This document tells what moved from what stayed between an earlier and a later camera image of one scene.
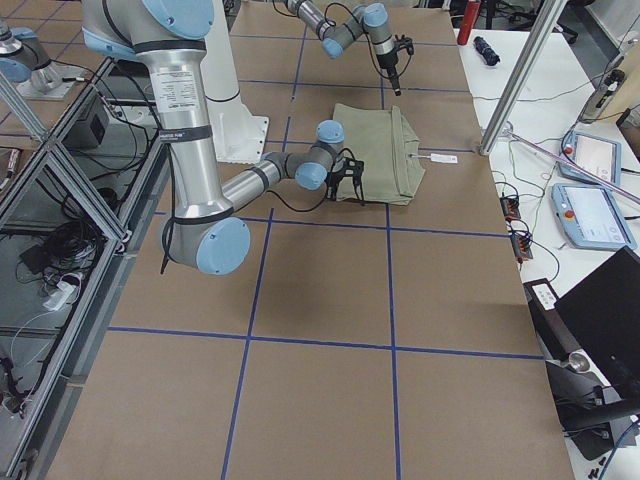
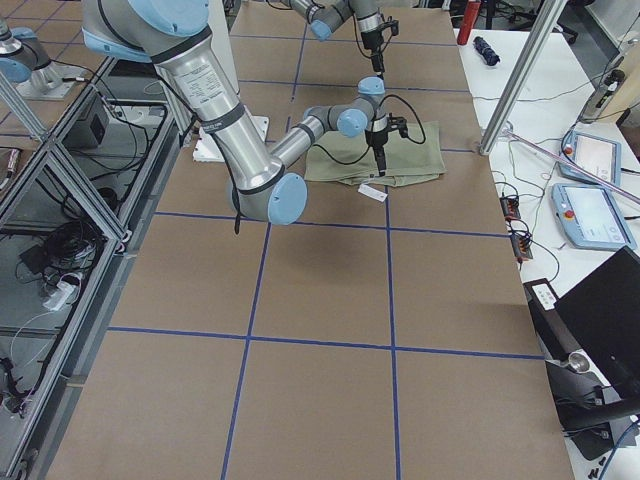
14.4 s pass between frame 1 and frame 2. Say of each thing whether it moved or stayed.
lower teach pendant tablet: stayed
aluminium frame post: stayed
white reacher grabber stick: stayed
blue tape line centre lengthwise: stayed
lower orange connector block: stayed
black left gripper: moved
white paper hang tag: moved
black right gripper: moved
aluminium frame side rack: stayed
